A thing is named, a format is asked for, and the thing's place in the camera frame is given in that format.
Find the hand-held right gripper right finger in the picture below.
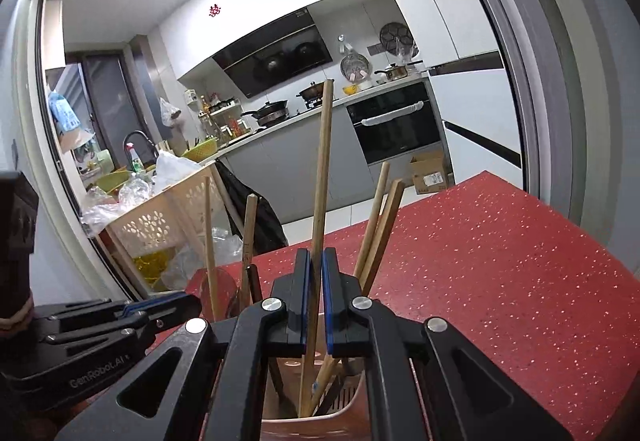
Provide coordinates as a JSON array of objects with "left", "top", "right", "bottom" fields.
[{"left": 321, "top": 247, "right": 574, "bottom": 441}]

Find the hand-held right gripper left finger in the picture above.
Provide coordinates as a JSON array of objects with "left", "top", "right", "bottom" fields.
[{"left": 55, "top": 248, "right": 314, "bottom": 441}]

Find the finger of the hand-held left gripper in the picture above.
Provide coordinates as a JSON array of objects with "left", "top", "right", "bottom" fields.
[
  {"left": 47, "top": 291, "right": 202, "bottom": 323},
  {"left": 46, "top": 316, "right": 168, "bottom": 358}
]

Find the thin light bamboo chopstick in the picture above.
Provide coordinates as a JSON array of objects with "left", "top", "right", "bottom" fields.
[{"left": 202, "top": 177, "right": 221, "bottom": 323}]

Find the square wooden chopstick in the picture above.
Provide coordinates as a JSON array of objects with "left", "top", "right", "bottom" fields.
[{"left": 360, "top": 179, "right": 405, "bottom": 298}]

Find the beige plastic utensil holder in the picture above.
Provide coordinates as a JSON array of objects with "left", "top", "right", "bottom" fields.
[{"left": 260, "top": 356, "right": 374, "bottom": 441}]

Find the long round wooden chopstick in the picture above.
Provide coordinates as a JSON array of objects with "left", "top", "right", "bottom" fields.
[{"left": 299, "top": 80, "right": 335, "bottom": 418}]

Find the dark utensil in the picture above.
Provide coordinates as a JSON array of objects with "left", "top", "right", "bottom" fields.
[{"left": 247, "top": 263, "right": 264, "bottom": 305}]

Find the beige plastic storage cart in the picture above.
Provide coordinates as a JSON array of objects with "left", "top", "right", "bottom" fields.
[{"left": 97, "top": 161, "right": 237, "bottom": 293}]

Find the black garment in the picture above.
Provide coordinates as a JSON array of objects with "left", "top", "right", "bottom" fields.
[{"left": 215, "top": 160, "right": 290, "bottom": 256}]

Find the crumpled clear plastic bag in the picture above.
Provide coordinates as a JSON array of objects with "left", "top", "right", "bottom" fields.
[{"left": 80, "top": 176, "right": 152, "bottom": 238}]

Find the white plastic bag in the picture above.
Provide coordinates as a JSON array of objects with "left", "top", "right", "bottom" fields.
[{"left": 152, "top": 151, "right": 203, "bottom": 194}]

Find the green basin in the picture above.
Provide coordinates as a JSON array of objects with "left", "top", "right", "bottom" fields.
[{"left": 95, "top": 171, "right": 132, "bottom": 194}]

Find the green colander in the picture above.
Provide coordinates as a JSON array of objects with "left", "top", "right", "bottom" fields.
[{"left": 181, "top": 141, "right": 220, "bottom": 162}]

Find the black kitchen faucet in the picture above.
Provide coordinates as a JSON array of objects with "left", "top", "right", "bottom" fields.
[{"left": 122, "top": 131, "right": 161, "bottom": 172}]

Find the cardboard box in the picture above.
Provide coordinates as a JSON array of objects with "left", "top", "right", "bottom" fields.
[{"left": 409, "top": 150, "right": 452, "bottom": 194}]

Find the black built-in oven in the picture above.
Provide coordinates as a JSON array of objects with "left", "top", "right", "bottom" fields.
[{"left": 346, "top": 82, "right": 444, "bottom": 166}]

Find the hanging plastic bag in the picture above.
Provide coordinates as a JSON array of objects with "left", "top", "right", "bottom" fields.
[{"left": 159, "top": 97, "right": 182, "bottom": 128}]

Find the spice rack with bottles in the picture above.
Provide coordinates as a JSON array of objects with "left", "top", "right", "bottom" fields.
[{"left": 197, "top": 93, "right": 252, "bottom": 142}]

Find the black wok with lid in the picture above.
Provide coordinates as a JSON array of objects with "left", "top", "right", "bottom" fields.
[{"left": 241, "top": 100, "right": 290, "bottom": 128}]

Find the white towel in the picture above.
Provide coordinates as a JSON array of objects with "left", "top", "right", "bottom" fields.
[{"left": 361, "top": 102, "right": 425, "bottom": 127}]

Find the dark cooking pot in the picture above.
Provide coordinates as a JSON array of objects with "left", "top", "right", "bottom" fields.
[{"left": 296, "top": 81, "right": 326, "bottom": 102}]

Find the blue plastic bag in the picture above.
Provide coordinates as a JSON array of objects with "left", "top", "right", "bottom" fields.
[{"left": 48, "top": 91, "right": 84, "bottom": 134}]

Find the round patterned plate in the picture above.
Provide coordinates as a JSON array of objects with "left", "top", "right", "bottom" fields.
[{"left": 341, "top": 53, "right": 371, "bottom": 80}]

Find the small steel pot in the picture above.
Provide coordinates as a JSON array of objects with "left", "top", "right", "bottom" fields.
[{"left": 375, "top": 63, "right": 407, "bottom": 82}]

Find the black range hood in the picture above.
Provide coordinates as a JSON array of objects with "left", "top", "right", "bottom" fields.
[{"left": 212, "top": 7, "right": 334, "bottom": 100}]

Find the dark round divided tray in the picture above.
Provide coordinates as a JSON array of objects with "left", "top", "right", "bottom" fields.
[{"left": 379, "top": 22, "right": 415, "bottom": 54}]

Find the white refrigerator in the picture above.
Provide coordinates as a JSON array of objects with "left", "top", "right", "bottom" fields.
[{"left": 370, "top": 0, "right": 526, "bottom": 182}]

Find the flat wooden utensil handle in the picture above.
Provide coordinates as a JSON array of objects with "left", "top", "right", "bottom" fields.
[{"left": 239, "top": 193, "right": 259, "bottom": 308}]

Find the grey sliding door frame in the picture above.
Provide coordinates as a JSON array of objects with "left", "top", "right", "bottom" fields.
[{"left": 430, "top": 0, "right": 592, "bottom": 222}]

